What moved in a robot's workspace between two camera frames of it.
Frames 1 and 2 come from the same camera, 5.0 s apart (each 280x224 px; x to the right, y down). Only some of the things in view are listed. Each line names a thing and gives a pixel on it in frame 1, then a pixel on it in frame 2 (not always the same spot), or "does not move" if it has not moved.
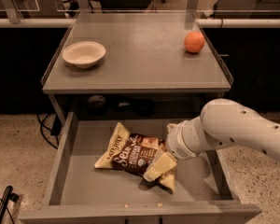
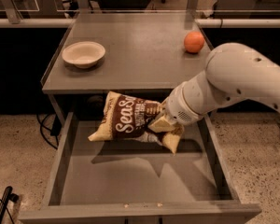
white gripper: x=177 y=142 -> x=176 y=106
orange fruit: x=194 y=42 does not move
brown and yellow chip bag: x=132 y=153 -> x=127 y=118
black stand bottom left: x=7 y=195 does not move
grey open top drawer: x=78 y=192 does not move
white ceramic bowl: x=84 y=54 does not move
